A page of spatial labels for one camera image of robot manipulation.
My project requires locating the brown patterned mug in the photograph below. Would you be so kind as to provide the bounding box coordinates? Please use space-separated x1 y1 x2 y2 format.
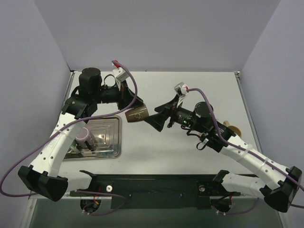
125 104 149 123

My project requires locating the beige mug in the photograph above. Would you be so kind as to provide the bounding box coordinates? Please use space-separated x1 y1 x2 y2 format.
223 120 242 138

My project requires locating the purple mug black handle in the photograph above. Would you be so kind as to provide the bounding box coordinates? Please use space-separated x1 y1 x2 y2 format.
75 127 95 151

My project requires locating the green mug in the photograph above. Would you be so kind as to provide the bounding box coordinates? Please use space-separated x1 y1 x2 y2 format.
68 140 80 154

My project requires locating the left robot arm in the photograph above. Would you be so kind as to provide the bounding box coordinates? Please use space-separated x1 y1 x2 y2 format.
18 64 143 201

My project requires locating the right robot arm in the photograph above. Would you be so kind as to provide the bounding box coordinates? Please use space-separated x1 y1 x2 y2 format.
145 96 302 213

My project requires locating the metal tray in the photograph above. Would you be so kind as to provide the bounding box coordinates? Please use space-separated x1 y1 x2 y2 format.
64 116 122 161

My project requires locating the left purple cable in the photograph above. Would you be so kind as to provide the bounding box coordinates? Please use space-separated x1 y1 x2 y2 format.
0 60 140 216

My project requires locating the purple cable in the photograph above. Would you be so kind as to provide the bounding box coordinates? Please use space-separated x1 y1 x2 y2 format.
0 60 140 216
186 87 304 216

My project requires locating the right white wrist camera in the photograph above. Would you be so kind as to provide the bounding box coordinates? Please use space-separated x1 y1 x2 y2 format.
174 82 189 101

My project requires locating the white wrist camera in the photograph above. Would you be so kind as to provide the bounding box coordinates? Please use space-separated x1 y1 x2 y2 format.
174 82 189 101
112 60 129 83

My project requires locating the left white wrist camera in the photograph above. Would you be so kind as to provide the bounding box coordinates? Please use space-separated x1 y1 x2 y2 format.
112 60 129 83

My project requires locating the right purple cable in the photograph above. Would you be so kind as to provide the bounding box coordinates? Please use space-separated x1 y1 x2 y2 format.
186 87 304 216

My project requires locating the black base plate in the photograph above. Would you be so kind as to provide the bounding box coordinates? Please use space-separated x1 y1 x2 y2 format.
70 174 231 209

